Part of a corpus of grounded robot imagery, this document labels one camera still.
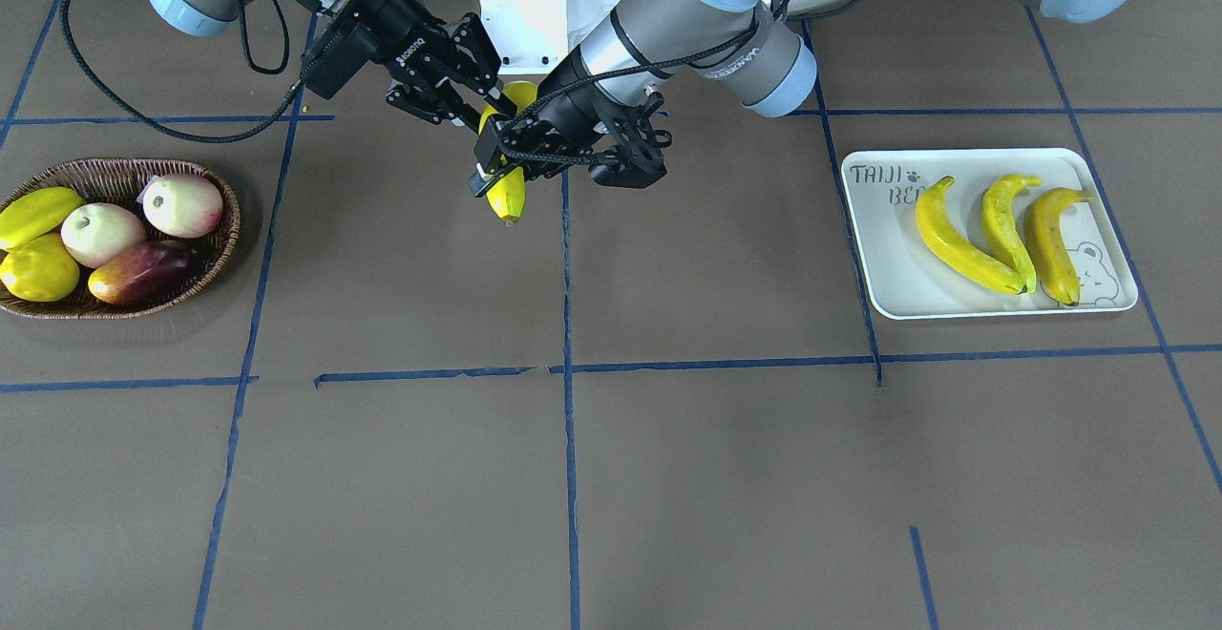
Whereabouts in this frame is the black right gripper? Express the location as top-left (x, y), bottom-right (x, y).
top-left (349, 0), bottom-right (522, 133)

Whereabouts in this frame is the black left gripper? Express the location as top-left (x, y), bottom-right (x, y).
top-left (468, 72), bottom-right (622, 199)

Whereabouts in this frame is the yellow banana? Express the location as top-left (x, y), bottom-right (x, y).
top-left (1022, 187), bottom-right (1092, 306)
top-left (914, 175), bottom-right (1026, 295)
top-left (477, 79), bottom-right (536, 225)
top-left (980, 175), bottom-right (1044, 294)

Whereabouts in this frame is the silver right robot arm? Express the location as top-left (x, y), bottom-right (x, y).
top-left (148, 0), bottom-right (512, 129)

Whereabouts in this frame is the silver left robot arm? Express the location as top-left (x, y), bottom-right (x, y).
top-left (470, 0), bottom-right (1127, 197)

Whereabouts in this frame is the brown wicker basket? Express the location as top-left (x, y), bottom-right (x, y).
top-left (1, 158), bottom-right (242, 320)

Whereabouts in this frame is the dark red fruit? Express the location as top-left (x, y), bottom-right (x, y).
top-left (87, 241), bottom-right (196, 306)

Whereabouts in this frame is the white bear tray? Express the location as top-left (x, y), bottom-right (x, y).
top-left (841, 148), bottom-right (1139, 320)

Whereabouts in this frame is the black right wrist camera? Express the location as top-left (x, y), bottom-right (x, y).
top-left (299, 17), bottom-right (378, 99)

